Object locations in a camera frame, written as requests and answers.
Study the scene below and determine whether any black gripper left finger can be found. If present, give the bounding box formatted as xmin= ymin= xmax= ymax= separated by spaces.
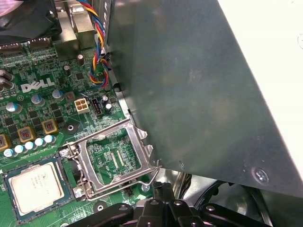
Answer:
xmin=71 ymin=181 xmax=168 ymax=227

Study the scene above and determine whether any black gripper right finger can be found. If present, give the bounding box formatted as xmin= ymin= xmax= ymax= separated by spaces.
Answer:
xmin=163 ymin=182 xmax=273 ymax=227

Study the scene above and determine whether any silver square CPU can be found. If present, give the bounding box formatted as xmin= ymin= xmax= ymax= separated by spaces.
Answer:
xmin=4 ymin=162 xmax=71 ymax=222

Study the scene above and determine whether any grey power supply unit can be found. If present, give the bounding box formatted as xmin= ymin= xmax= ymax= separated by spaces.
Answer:
xmin=105 ymin=0 xmax=303 ymax=198

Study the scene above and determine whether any green motherboard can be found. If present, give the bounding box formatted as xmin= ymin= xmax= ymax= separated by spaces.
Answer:
xmin=0 ymin=35 xmax=161 ymax=227

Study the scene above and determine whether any black case fan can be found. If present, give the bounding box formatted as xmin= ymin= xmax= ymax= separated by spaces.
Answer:
xmin=0 ymin=0 xmax=62 ymax=46

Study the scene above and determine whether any yellow black wire bundle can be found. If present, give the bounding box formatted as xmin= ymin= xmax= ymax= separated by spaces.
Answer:
xmin=174 ymin=172 xmax=193 ymax=200

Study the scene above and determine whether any thin wire locking lever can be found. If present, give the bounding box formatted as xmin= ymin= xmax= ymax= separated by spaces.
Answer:
xmin=84 ymin=165 xmax=163 ymax=201

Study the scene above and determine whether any metal socket cover frame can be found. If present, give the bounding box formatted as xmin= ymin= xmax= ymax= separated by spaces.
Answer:
xmin=71 ymin=122 xmax=155 ymax=197

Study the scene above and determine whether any twisted multicolour fan wire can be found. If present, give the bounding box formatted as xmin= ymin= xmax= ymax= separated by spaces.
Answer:
xmin=77 ymin=0 xmax=111 ymax=87

